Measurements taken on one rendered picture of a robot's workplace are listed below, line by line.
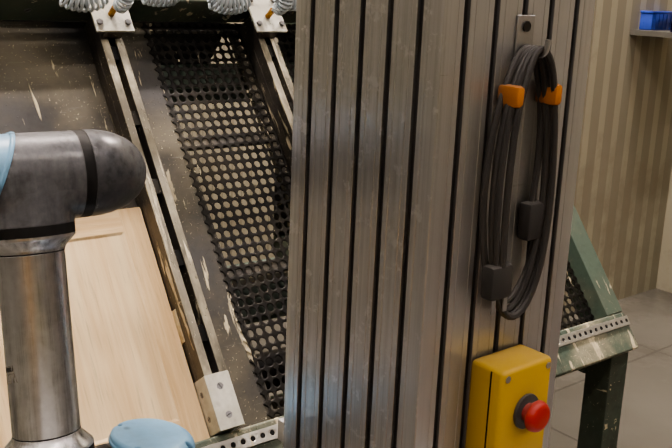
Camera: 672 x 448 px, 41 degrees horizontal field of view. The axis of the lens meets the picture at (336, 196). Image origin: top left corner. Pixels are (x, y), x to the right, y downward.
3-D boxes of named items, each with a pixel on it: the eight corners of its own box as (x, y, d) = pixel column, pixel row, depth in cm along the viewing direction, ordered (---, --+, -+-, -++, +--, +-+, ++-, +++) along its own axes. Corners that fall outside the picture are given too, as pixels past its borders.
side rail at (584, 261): (582, 327, 285) (607, 315, 277) (453, 34, 316) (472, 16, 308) (597, 322, 290) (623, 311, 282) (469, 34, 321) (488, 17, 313)
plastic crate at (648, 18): (674, 30, 528) (676, 11, 526) (651, 30, 514) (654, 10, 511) (623, 26, 554) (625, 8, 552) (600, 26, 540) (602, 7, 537)
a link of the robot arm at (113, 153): (173, 121, 120) (72, 148, 161) (92, 125, 114) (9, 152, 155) (182, 207, 120) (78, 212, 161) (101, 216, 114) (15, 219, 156)
